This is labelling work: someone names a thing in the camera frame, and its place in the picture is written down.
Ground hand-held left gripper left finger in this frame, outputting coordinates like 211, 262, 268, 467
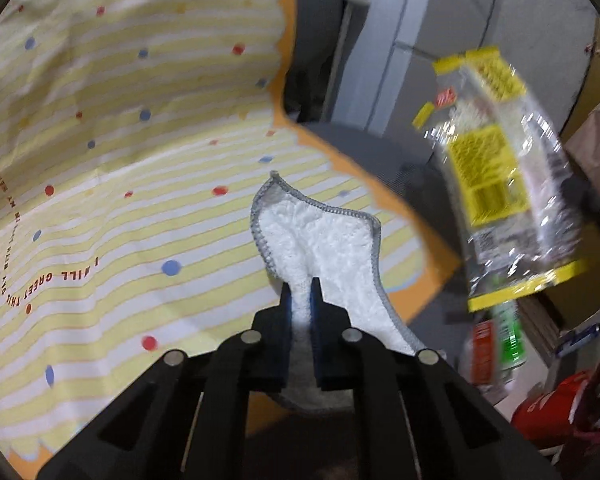
37, 282, 293, 480

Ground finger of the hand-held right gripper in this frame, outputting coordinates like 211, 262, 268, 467
560, 175, 600, 226

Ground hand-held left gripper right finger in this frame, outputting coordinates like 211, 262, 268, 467
310, 277, 563, 480

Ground clear yellow snack wrapper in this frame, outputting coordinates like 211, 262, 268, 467
412, 46, 588, 313

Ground grey and white cleaning cloth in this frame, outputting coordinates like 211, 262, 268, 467
250, 170, 428, 418

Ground green plastic wrapper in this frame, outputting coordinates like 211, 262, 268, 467
495, 300, 528, 369

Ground brown paper bag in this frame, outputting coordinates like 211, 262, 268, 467
565, 92, 600, 202

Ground cardboard sheets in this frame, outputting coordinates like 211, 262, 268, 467
520, 285, 581, 367

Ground blue object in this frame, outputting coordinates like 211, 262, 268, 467
555, 322, 600, 358

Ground grey office chair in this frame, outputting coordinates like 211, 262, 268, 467
280, 0, 468, 273

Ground red plastic bag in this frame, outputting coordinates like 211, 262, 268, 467
510, 370, 599, 454

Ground grey refrigerator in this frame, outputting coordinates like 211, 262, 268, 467
365, 0, 600, 156

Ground yellow striped dotted paper mat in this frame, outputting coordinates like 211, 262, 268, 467
0, 0, 463, 467

